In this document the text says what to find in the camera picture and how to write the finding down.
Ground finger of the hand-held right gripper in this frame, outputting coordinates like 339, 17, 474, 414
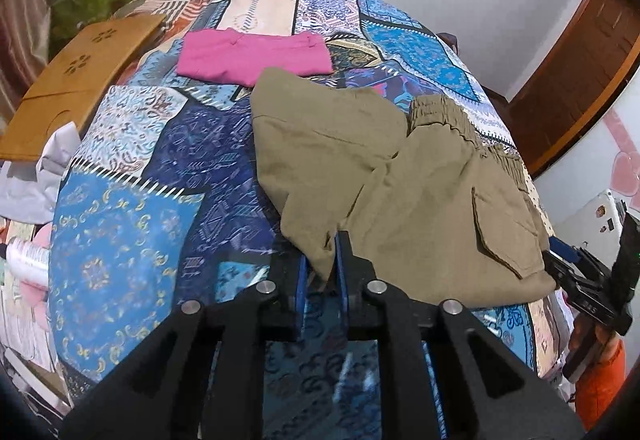
542, 253, 583, 293
547, 236, 608, 272

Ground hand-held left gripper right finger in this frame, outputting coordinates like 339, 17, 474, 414
334, 230, 587, 440

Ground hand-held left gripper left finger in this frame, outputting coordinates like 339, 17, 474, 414
60, 250, 308, 440

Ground khaki pants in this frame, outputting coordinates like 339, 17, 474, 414
250, 67, 558, 308

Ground pink pants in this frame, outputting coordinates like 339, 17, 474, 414
176, 28, 334, 87

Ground white appliance with stickers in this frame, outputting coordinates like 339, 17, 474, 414
550, 187, 631, 261

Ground wooden door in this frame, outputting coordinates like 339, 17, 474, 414
505, 0, 640, 176

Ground blue patchwork quilt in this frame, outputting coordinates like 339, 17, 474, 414
47, 0, 571, 440

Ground white plastic bottle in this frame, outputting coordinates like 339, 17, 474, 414
5, 237, 51, 286

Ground white cloth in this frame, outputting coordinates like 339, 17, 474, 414
0, 120, 83, 226

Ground striped orange bedsheet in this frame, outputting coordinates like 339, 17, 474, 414
115, 0, 223, 28

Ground wooden lap desk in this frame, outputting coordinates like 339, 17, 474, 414
0, 13, 168, 163

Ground green bag with orange items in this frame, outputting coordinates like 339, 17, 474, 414
47, 0, 143, 48

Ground striped brown curtain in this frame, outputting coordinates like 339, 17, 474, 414
0, 0, 56, 121

